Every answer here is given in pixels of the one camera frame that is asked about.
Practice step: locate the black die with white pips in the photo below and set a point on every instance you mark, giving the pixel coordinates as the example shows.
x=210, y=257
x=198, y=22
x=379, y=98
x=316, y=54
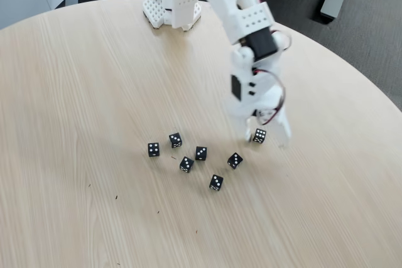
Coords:
x=201, y=153
x=153, y=149
x=260, y=135
x=175, y=140
x=235, y=160
x=186, y=164
x=216, y=182

